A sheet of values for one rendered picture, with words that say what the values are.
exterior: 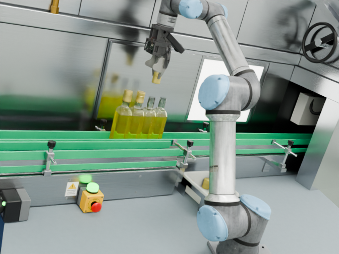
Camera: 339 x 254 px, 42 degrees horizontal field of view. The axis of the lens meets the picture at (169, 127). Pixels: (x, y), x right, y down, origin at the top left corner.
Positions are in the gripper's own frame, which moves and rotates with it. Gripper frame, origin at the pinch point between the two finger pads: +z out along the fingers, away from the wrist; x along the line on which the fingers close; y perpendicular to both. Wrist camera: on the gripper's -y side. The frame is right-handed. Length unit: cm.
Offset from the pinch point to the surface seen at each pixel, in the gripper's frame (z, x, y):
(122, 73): 4.5, -12.3, 9.0
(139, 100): 11.1, 1.4, 6.5
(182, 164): 33.8, 15.6, -12.7
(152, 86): 9.2, -12.2, -7.2
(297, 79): -2, -9, -98
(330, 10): -41, -5, -98
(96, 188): 39, 20, 29
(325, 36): -29, -1, -98
